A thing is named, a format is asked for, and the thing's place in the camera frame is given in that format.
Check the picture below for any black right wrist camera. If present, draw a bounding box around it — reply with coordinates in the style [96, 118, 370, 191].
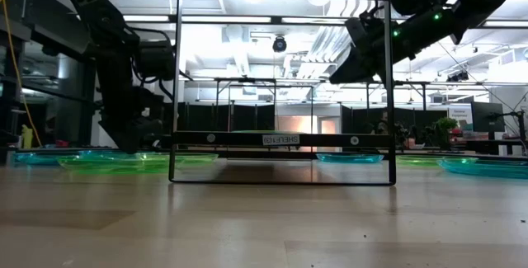
[345, 16, 375, 49]

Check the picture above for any small green potted plant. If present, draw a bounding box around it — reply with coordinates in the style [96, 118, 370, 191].
[432, 115, 459, 149]

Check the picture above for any white sign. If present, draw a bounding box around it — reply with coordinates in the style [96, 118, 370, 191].
[448, 106, 474, 131]

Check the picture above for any yellow bottle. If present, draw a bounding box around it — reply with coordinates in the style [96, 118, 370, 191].
[21, 124, 34, 149]

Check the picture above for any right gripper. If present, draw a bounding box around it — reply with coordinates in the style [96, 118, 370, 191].
[329, 18, 416, 85]

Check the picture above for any yellow cable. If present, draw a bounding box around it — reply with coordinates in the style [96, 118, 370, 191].
[0, 0, 45, 148]

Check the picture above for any blue translucent plastic plate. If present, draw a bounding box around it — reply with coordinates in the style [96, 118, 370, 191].
[13, 152, 82, 167]
[437, 157, 528, 180]
[315, 153, 385, 165]
[77, 148, 158, 157]

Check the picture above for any wooden shelf black metal frame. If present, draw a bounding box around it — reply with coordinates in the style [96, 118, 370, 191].
[168, 0, 398, 186]

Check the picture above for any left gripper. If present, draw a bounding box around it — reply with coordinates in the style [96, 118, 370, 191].
[97, 86, 166, 153]

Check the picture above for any green translucent plastic plate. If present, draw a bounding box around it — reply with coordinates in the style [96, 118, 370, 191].
[395, 155, 479, 167]
[56, 153, 186, 174]
[139, 152, 219, 165]

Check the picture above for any black aluminium table frame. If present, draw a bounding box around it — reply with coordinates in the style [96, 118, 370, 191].
[156, 147, 528, 162]

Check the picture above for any white shelf label sticker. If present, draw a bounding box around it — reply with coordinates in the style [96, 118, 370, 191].
[262, 134, 301, 146]

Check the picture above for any background black rig frame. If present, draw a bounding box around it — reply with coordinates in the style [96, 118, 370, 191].
[214, 77, 278, 133]

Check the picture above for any black overhead camera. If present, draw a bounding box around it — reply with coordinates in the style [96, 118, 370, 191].
[271, 35, 289, 54]

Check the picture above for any black monitor on arm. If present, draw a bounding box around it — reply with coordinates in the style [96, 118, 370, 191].
[470, 101, 507, 134]

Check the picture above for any person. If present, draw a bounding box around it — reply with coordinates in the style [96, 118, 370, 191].
[373, 110, 393, 135]

